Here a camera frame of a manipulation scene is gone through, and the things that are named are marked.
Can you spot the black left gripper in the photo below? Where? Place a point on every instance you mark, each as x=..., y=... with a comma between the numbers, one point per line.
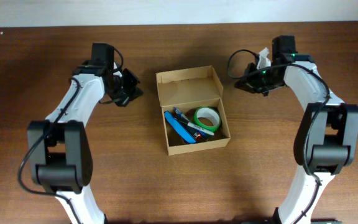
x=129, y=88

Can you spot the orange black stapler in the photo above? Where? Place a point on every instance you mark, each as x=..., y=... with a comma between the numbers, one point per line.
x=197, y=135

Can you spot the brown cardboard box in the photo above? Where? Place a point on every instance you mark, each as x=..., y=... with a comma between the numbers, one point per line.
x=187, y=90

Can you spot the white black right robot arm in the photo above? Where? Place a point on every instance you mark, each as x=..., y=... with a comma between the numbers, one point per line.
x=327, y=137

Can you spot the green tape roll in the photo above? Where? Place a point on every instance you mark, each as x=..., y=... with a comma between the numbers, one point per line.
x=209, y=114

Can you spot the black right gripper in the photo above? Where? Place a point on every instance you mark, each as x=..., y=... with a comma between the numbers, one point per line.
x=250, y=82

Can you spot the blue ballpoint pen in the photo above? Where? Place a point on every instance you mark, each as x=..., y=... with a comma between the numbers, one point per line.
x=179, y=114

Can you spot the black sharpie marker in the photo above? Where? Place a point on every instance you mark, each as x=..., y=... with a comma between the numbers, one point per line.
x=197, y=128

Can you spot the blue plastic case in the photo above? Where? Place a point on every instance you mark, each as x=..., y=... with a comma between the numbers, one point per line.
x=184, y=134

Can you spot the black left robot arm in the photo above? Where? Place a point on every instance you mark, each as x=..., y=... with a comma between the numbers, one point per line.
x=58, y=163

